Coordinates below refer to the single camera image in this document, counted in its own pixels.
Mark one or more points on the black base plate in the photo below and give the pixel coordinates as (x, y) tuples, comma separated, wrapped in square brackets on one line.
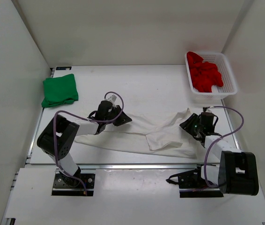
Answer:
[(65, 186), (191, 185)]

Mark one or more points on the red t-shirt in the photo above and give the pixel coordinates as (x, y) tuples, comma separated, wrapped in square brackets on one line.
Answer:
[(204, 75)]

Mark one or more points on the dark table label sticker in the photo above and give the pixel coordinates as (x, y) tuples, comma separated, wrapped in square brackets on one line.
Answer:
[(63, 68)]

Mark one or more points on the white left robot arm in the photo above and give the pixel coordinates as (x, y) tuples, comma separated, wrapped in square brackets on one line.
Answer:
[(57, 138)]

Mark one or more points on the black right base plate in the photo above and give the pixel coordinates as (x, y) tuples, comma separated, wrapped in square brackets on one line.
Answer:
[(191, 185)]

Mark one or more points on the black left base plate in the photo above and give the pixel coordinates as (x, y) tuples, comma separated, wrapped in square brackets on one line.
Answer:
[(65, 186)]

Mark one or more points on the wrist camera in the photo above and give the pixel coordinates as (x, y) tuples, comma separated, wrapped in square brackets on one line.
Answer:
[(112, 98), (207, 109)]

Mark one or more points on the green t-shirt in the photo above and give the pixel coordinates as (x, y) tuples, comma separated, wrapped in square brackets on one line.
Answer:
[(59, 91)]

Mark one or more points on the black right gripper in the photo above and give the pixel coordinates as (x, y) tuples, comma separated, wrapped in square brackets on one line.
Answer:
[(187, 125)]

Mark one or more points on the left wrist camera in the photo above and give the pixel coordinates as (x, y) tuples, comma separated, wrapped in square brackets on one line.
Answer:
[(112, 98)]

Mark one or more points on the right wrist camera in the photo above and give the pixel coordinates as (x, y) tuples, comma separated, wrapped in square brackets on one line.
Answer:
[(207, 109)]

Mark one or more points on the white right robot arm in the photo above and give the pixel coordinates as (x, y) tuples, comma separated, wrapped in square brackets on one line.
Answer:
[(237, 170)]

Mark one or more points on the white plastic laundry basket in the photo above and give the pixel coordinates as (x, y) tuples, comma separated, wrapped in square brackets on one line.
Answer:
[(218, 93)]

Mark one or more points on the white t-shirt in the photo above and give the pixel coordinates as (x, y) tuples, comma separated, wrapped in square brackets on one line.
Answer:
[(151, 134)]

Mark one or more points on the aluminium rail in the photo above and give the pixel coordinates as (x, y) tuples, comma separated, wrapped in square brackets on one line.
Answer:
[(136, 166)]

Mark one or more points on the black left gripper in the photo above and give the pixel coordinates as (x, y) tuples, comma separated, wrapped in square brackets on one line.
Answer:
[(123, 119)]

